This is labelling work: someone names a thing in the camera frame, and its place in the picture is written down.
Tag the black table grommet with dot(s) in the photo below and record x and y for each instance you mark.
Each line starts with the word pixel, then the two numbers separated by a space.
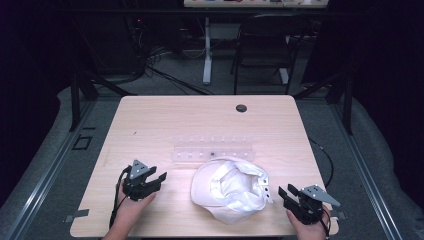
pixel 241 108

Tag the black metal frame stand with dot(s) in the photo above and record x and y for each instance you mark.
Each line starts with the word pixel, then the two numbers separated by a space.
pixel 75 100
pixel 348 103

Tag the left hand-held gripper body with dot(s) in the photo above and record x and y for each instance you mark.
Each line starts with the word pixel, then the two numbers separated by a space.
pixel 136 183

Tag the black folding chair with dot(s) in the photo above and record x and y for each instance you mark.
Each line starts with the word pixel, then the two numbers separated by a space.
pixel 263 56

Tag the white desk leg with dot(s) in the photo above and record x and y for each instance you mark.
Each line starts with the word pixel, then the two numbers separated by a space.
pixel 284 76
pixel 207 53

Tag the aluminium floor rail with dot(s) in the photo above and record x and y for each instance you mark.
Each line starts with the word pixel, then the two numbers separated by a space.
pixel 363 170
pixel 50 170

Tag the grey tape strip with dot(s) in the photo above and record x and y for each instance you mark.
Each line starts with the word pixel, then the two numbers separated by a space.
pixel 76 215
pixel 339 215

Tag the clear acrylic rack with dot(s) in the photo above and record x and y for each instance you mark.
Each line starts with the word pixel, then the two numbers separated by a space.
pixel 200 150

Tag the person's left hand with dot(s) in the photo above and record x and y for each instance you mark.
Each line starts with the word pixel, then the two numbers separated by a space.
pixel 133 208

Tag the white desk top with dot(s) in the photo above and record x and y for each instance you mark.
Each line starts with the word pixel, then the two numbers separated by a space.
pixel 253 4

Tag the white baseball cap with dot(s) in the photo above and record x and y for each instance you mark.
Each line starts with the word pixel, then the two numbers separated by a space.
pixel 230 190

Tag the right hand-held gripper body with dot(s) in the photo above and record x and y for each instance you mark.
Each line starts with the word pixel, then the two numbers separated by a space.
pixel 310 203

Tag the person's right hand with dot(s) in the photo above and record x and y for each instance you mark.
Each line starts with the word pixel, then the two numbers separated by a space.
pixel 310 231

